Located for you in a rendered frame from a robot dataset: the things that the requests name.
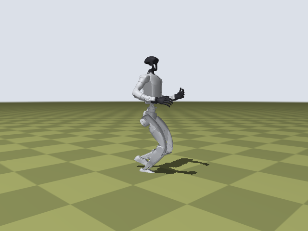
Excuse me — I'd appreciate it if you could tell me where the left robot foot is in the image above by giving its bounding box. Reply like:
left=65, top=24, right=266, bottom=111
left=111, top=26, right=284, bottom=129
left=134, top=155, right=148, bottom=165

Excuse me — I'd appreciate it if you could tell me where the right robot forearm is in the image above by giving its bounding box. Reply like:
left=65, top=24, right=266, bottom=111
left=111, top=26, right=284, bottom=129
left=133, top=90, right=155, bottom=103

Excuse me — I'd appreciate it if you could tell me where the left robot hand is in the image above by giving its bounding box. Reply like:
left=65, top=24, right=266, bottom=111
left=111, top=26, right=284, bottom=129
left=173, top=88, right=184, bottom=101

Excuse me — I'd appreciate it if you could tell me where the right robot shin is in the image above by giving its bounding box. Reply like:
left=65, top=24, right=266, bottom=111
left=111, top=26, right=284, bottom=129
left=143, top=146, right=165, bottom=170

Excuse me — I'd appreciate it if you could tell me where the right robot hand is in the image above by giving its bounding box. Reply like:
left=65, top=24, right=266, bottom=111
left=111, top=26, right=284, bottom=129
left=151, top=96, right=173, bottom=107

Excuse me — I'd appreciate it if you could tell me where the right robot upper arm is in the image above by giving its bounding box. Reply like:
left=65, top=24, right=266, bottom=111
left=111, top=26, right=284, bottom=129
left=132, top=75, right=150, bottom=99

